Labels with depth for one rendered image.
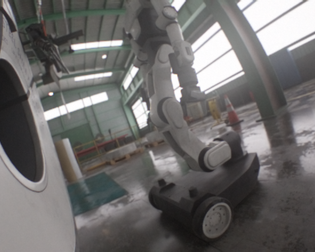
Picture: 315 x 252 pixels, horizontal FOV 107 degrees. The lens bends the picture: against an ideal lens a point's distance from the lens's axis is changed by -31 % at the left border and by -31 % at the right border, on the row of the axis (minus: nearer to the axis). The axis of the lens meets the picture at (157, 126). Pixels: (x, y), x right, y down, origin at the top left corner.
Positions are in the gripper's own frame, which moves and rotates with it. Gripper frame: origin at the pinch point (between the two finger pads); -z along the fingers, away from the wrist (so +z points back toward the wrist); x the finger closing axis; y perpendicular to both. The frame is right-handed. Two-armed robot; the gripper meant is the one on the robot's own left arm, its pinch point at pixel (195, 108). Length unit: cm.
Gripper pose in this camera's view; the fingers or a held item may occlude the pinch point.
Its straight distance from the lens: 74.0
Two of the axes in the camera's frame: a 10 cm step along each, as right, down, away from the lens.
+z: -1.9, -9.8, 1.0
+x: -9.0, 1.4, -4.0
